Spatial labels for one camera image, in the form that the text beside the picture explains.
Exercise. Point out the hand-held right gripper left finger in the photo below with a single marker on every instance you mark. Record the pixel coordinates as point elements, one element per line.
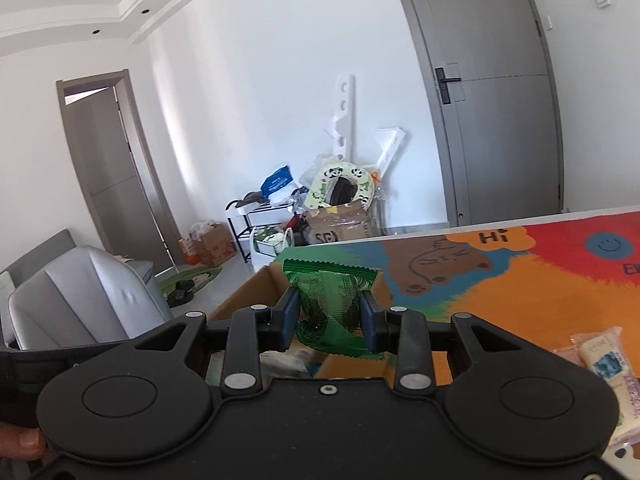
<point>290,317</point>

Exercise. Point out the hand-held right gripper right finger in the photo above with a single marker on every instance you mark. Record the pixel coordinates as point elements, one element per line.
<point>369,322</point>

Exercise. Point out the green snack packet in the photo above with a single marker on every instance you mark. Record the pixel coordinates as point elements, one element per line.
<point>330,300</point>

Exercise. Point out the brown cardboard box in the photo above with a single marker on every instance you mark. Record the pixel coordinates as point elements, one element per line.
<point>250,290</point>

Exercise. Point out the person's left hand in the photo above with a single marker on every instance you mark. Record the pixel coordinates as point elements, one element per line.
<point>25,441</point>

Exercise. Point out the white shopping bag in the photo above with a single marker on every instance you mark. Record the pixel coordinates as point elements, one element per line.
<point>267,247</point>

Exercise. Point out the grey sofa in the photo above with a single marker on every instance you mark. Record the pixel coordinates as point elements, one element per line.
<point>85,295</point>

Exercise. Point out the green floor rug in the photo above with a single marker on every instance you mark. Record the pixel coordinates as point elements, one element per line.
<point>197,277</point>

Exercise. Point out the cardboard box of clutter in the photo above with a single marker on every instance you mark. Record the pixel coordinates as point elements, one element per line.
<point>340,225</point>

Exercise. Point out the orange printed cardboard box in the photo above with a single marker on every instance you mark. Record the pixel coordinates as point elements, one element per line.
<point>210,245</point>

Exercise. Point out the black shoe rack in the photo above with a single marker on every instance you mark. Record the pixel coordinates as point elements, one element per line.
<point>240,220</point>

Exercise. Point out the black slippers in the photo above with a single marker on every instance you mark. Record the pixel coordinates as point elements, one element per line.
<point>181,292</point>

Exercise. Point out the printed cat table mat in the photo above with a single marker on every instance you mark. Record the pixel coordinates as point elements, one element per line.
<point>500,300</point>

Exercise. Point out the blue plastic bag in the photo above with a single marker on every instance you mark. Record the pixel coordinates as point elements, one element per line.
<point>276,180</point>

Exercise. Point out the open grey door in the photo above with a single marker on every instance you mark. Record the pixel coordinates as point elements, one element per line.
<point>107,170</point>

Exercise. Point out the tall white rack board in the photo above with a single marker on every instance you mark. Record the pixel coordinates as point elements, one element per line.
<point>342,115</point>

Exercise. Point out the long white bread packet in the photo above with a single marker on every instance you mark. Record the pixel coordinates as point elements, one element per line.
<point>607,360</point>

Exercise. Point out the white shelf bracket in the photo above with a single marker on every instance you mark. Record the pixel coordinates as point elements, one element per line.
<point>390,150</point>

